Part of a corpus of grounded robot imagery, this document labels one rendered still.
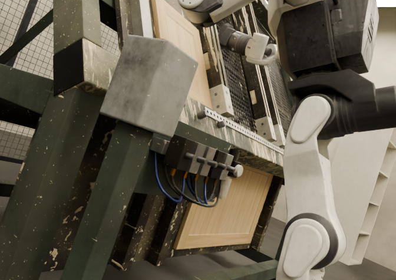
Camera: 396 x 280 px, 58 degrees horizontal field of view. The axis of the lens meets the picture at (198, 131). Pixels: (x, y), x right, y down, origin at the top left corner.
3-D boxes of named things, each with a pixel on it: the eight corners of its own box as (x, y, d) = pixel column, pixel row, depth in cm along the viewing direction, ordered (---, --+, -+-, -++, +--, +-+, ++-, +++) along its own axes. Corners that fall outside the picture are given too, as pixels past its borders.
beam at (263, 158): (52, 98, 85) (84, 81, 80) (51, 54, 89) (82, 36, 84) (306, 186, 267) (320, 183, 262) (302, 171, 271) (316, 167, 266)
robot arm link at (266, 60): (251, 64, 148) (274, 66, 156) (258, 42, 145) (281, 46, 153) (242, 59, 153) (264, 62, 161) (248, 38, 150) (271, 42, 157)
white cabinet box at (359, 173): (347, 265, 444) (399, 109, 452) (304, 244, 482) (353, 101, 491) (361, 263, 489) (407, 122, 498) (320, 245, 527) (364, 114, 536)
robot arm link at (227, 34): (220, 52, 166) (239, 61, 159) (209, 43, 158) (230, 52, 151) (233, 28, 165) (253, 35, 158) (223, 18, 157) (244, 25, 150)
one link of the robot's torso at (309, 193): (347, 269, 101) (352, 110, 111) (334, 276, 87) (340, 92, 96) (294, 259, 110) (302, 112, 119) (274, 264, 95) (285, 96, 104)
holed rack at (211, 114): (204, 115, 128) (206, 114, 128) (203, 107, 129) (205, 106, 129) (318, 173, 264) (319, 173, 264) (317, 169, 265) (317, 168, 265)
